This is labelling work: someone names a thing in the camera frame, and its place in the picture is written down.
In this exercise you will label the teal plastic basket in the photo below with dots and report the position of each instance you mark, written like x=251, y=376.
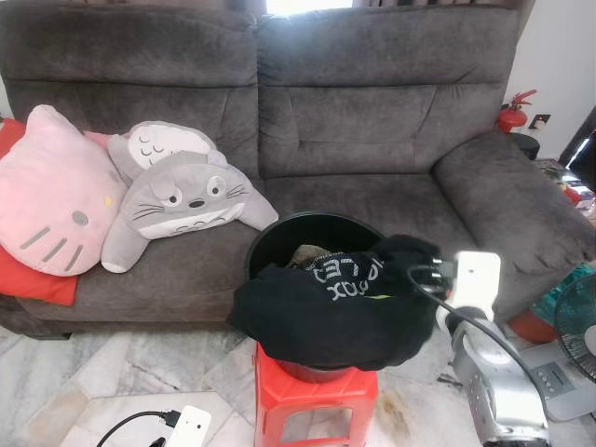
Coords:
x=549, y=298

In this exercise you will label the red plastic stool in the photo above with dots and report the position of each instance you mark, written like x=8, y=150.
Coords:
x=270, y=410

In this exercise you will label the brown cloth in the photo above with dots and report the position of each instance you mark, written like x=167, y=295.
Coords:
x=307, y=253

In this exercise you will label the standing electric fan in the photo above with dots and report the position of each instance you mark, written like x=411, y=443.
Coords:
x=559, y=382

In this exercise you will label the black plastic bucket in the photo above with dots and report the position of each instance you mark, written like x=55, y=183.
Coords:
x=279, y=237

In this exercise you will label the black shirt green circle logo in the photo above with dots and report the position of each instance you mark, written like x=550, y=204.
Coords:
x=317, y=326

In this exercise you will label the red fire extinguisher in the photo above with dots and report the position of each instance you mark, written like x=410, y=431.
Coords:
x=510, y=118

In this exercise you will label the red plastic basin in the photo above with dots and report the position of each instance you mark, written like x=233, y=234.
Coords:
x=531, y=328

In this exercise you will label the dark grey sofa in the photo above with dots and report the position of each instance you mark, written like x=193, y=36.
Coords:
x=372, y=121

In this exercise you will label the black round stool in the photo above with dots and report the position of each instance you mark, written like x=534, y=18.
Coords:
x=525, y=145

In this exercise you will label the pink cat face pillow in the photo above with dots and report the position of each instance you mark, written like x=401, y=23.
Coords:
x=51, y=196

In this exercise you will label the wall socket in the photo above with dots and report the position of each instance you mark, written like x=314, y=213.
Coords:
x=538, y=121

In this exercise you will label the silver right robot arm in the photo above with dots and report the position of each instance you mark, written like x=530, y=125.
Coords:
x=498, y=391

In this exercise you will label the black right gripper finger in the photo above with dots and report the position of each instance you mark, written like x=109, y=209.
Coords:
x=410, y=253

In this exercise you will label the grey Totoro plush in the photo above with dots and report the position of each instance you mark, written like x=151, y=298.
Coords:
x=182, y=200

